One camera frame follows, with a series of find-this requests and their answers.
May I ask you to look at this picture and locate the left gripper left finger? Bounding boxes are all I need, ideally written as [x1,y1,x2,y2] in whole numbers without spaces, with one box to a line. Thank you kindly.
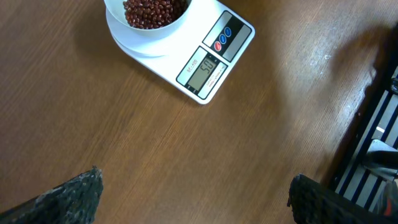
[1,166,104,224]

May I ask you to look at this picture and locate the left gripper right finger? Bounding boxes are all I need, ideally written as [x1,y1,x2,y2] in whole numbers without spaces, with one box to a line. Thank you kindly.
[287,174,395,224]

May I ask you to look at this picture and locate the white kitchen scale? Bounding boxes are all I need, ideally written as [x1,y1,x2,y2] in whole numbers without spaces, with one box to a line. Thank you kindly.
[106,0,255,105]

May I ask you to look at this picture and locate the white round bowl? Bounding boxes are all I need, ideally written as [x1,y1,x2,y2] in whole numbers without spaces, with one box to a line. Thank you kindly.
[104,0,193,38]

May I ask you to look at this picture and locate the red beans in bowl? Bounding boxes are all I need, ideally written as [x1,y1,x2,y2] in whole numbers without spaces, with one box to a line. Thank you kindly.
[123,0,190,29]

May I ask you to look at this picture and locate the grey metal bracket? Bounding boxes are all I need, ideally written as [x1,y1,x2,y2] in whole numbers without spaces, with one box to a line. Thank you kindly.
[362,139,397,181]

